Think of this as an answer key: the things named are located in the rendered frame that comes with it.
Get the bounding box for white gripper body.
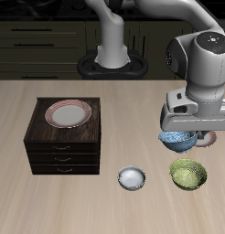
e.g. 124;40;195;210
159;98;225;133

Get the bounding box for blue bowl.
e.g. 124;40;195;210
157;131;200;154

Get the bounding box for green bowl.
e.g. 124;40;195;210
168;157;209;192

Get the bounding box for small white bowl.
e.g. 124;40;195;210
117;165;147;192

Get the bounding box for small red-rimmed white plate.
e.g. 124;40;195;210
194;131;218;149

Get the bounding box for large red-rimmed white plate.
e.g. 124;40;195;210
44;99;93;129

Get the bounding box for dark wooden cabinet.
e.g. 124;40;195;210
23;96;102;176

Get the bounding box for dark kitchen cupboards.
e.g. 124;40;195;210
0;0;225;81

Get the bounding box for flat black base plate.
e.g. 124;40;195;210
76;48;149;80

